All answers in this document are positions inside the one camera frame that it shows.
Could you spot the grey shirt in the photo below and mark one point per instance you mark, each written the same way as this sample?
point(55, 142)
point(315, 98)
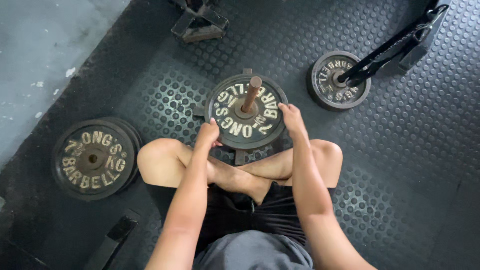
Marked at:
point(255, 251)

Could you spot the person's right leg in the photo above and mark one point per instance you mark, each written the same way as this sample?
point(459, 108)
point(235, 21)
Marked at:
point(326, 153)

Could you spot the small lettered iron weight plate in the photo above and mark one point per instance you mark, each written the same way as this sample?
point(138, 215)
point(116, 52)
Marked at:
point(240, 127)

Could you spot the black studded rubber mat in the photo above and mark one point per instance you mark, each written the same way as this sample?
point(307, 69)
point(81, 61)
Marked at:
point(393, 168)

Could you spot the person's left leg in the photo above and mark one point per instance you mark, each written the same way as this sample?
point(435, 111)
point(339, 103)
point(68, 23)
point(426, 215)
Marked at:
point(165, 163)

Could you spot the black flat metal bar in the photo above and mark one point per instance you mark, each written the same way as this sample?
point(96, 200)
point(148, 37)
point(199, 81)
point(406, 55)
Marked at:
point(112, 240)

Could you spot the person's leg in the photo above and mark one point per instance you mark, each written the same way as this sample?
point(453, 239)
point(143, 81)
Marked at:
point(326, 153)
point(165, 163)

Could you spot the black loading pin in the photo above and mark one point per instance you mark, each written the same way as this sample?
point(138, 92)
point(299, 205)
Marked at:
point(375, 56)

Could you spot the large plain-edged iron weight plate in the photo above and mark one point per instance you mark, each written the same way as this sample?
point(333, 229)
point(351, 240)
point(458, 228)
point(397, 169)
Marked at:
point(135, 138)

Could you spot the rusty plate stand with post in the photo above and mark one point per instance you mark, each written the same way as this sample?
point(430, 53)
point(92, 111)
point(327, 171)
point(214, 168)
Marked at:
point(250, 95)

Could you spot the black metal block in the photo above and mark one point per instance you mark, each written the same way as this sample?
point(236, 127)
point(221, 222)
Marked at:
point(412, 57)

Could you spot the worn grey iron weight plate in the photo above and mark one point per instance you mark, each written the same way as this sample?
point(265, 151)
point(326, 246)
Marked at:
point(330, 90)

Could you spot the person's right hand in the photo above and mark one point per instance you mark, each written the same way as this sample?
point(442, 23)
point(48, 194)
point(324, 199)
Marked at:
point(294, 123)

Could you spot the person's left hand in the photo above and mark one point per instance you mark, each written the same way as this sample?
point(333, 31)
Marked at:
point(206, 135)

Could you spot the black metal cross stand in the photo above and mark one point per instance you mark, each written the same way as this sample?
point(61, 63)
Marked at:
point(198, 20)

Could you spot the large lettered iron weight plate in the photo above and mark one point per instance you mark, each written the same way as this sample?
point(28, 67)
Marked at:
point(93, 159)

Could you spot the black shorts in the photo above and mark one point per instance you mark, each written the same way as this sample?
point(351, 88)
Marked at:
point(232, 213)

